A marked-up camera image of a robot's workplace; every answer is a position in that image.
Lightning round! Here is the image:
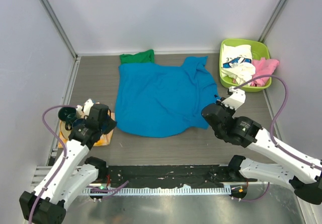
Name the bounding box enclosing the beige round plate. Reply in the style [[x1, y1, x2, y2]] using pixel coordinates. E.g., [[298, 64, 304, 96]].
[[59, 120, 72, 141]]

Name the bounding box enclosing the pink t shirt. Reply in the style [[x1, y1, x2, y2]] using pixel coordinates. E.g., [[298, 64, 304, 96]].
[[251, 57, 280, 87]]

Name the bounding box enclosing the aluminium frame rail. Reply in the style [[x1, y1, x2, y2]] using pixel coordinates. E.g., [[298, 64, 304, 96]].
[[31, 166, 52, 186]]

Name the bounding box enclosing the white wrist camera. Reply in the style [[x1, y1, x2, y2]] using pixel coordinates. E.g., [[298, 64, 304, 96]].
[[221, 87, 246, 110], [76, 98, 95, 117]]

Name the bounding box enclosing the dark teal mug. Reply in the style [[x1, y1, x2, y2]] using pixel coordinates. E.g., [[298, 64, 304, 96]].
[[64, 118, 85, 131]]

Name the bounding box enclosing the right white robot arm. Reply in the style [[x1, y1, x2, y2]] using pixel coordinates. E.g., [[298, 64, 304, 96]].
[[201, 103, 321, 205]]

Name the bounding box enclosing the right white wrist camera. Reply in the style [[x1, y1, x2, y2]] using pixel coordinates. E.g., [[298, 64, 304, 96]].
[[221, 87, 246, 110]]

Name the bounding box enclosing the green folded t shirt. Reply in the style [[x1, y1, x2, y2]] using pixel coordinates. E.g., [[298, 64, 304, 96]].
[[119, 49, 155, 64]]

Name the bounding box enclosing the slotted white cable duct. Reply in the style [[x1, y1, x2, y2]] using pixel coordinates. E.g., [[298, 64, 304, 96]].
[[83, 186, 231, 196]]

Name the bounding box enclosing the blue t shirt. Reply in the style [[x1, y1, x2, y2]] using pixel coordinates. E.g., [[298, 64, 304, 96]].
[[115, 56, 219, 138]]

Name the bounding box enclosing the lime green plastic basin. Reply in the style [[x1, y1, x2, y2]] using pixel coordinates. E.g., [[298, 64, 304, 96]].
[[218, 38, 273, 93]]

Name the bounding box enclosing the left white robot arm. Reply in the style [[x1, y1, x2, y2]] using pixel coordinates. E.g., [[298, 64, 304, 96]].
[[19, 103, 116, 223]]

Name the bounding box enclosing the yellow checkered cloth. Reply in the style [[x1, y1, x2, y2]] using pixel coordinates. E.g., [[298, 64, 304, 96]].
[[57, 112, 116, 149]]

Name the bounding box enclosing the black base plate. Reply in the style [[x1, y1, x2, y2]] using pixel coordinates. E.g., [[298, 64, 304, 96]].
[[108, 165, 246, 189]]

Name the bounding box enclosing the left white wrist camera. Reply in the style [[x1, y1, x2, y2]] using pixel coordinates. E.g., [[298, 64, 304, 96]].
[[76, 98, 95, 117]]

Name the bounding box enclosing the dark teal cup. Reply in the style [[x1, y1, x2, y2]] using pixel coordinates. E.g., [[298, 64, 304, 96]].
[[58, 107, 77, 122]]

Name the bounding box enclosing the white printed t shirt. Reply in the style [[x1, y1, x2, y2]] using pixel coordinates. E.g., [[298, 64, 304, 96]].
[[220, 44, 256, 85]]

